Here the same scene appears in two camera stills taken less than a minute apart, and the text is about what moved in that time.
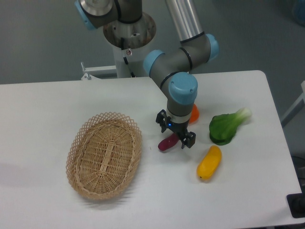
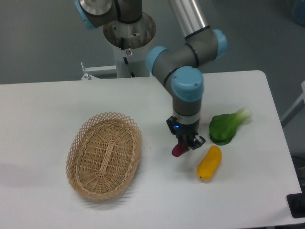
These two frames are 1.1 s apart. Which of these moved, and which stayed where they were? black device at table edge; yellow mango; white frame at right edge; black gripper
Moved: black gripper
Stayed: white frame at right edge; yellow mango; black device at table edge
